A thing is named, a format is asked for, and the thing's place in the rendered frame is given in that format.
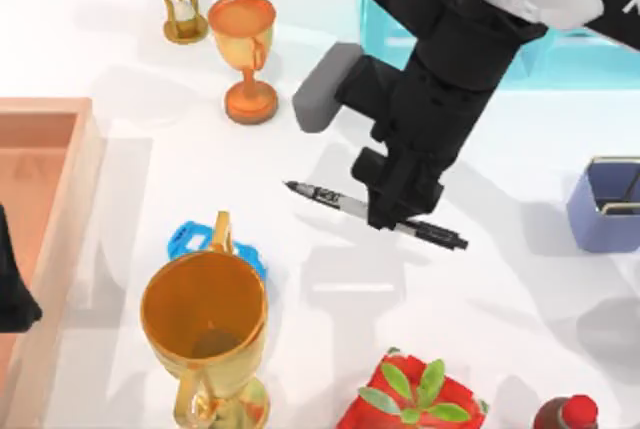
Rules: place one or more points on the black marker pen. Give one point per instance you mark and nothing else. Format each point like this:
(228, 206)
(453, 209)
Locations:
(330, 195)

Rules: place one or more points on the pale grey rounded box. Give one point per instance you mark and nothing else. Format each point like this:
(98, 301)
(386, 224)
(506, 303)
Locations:
(325, 89)

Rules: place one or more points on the light blue rack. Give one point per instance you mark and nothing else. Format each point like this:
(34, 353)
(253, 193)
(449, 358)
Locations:
(380, 24)

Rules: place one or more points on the blue-grey pen holder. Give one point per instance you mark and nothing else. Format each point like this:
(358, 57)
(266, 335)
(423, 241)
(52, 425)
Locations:
(595, 219)

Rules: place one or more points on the red plant pot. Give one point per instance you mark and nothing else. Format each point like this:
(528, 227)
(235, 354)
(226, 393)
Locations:
(415, 399)

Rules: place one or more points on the small orange trophy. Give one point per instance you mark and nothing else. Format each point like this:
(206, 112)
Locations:
(245, 44)

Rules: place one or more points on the blue plastic stapler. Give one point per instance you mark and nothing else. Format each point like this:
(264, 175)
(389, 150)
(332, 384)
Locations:
(187, 239)

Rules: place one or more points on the large gold trophy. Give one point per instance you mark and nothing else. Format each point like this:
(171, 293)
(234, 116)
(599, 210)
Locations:
(205, 309)

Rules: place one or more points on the brown bottle with red cap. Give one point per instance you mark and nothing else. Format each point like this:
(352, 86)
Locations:
(570, 414)

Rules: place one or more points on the shallow salmon-coloured box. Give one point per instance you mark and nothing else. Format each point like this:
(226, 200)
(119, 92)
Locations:
(45, 174)

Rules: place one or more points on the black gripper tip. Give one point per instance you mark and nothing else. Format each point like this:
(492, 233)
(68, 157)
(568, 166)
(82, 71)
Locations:
(12, 289)

